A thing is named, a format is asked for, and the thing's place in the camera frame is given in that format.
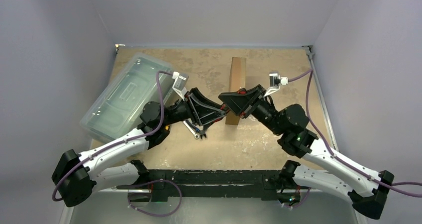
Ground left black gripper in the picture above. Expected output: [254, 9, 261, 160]
[160, 87, 226, 127]

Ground brown cardboard express box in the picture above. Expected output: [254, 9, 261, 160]
[225, 57, 246, 125]

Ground red utility knife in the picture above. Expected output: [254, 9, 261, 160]
[222, 102, 232, 112]

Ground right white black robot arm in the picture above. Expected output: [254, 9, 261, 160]
[218, 85, 394, 220]

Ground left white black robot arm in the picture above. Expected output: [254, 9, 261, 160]
[51, 88, 228, 207]

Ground silver wrench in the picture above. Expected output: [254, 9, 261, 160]
[183, 120, 200, 139]

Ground clear plastic storage bin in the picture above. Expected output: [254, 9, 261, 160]
[80, 52, 174, 143]

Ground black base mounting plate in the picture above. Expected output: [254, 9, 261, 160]
[116, 169, 313, 204]

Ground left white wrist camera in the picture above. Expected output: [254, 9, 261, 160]
[172, 71, 189, 100]

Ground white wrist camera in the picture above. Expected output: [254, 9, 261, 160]
[172, 71, 189, 100]
[264, 71, 289, 97]

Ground blue handled pliers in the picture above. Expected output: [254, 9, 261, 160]
[192, 125, 207, 139]

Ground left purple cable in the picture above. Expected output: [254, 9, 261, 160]
[52, 71, 183, 218]

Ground purple cable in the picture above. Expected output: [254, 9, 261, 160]
[282, 69, 422, 210]
[52, 71, 183, 218]

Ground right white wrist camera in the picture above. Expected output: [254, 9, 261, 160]
[264, 71, 289, 97]

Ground aluminium frame rail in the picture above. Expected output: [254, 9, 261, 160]
[61, 169, 359, 224]

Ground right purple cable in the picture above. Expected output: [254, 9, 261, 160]
[282, 69, 422, 210]

